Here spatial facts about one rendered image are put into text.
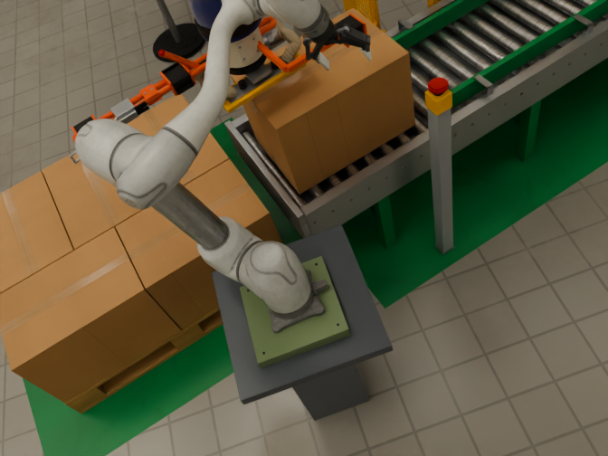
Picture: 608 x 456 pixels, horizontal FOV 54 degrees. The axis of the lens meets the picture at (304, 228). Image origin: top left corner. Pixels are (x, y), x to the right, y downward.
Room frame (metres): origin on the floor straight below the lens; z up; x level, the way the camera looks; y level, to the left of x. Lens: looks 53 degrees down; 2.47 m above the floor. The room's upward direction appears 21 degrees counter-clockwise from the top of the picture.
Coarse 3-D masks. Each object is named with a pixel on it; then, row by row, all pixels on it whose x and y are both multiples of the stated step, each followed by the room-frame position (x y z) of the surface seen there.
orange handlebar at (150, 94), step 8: (264, 24) 1.85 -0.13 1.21; (272, 24) 1.82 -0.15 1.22; (264, 32) 1.80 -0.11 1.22; (264, 48) 1.70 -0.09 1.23; (272, 56) 1.65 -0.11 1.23; (304, 56) 1.59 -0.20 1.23; (280, 64) 1.59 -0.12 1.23; (288, 64) 1.58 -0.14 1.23; (296, 64) 1.57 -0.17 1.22; (192, 72) 1.72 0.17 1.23; (144, 88) 1.73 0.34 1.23; (152, 88) 1.71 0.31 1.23; (160, 88) 1.72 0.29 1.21; (168, 88) 1.69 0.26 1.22; (136, 96) 1.71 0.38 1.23; (144, 96) 1.68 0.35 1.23; (152, 96) 1.67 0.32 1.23; (160, 96) 1.68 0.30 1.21; (136, 104) 1.66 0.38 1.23; (152, 104) 1.67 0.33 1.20; (112, 112) 1.67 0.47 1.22
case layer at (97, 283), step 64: (64, 192) 2.14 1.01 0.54; (192, 192) 1.85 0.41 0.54; (0, 256) 1.89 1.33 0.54; (64, 256) 1.76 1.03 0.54; (128, 256) 1.64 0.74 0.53; (192, 256) 1.51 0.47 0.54; (0, 320) 1.55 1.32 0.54; (64, 320) 1.43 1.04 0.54; (128, 320) 1.40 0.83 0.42; (192, 320) 1.45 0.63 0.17; (64, 384) 1.31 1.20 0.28
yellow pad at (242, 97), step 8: (280, 56) 1.78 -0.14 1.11; (296, 56) 1.76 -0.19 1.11; (272, 64) 1.73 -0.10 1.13; (304, 64) 1.71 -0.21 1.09; (272, 72) 1.71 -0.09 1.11; (280, 72) 1.70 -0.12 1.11; (288, 72) 1.69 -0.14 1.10; (248, 80) 1.72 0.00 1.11; (264, 80) 1.69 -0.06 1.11; (272, 80) 1.68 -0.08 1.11; (280, 80) 1.68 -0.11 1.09; (240, 88) 1.69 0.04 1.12; (248, 88) 1.68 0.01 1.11; (256, 88) 1.67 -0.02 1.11; (264, 88) 1.66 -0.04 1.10; (240, 96) 1.65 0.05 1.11; (248, 96) 1.65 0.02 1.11; (224, 104) 1.65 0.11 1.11; (232, 104) 1.64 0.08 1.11; (240, 104) 1.63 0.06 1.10
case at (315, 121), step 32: (320, 64) 1.86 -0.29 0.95; (352, 64) 1.79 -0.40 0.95; (384, 64) 1.73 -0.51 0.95; (256, 96) 1.82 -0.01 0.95; (288, 96) 1.75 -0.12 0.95; (320, 96) 1.69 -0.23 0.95; (352, 96) 1.68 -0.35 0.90; (384, 96) 1.71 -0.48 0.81; (256, 128) 1.91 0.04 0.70; (288, 128) 1.62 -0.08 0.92; (320, 128) 1.64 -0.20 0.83; (352, 128) 1.67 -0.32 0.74; (384, 128) 1.71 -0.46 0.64; (288, 160) 1.61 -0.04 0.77; (320, 160) 1.64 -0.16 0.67; (352, 160) 1.67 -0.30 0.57
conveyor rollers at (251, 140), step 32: (544, 0) 2.24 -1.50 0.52; (576, 0) 2.15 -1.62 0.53; (480, 32) 2.20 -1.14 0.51; (512, 32) 2.10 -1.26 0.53; (544, 32) 2.02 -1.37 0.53; (448, 64) 2.04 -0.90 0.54; (480, 64) 1.95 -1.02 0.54; (416, 96) 1.91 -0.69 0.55; (416, 128) 1.73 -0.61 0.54; (288, 192) 1.64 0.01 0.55; (320, 192) 1.58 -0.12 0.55
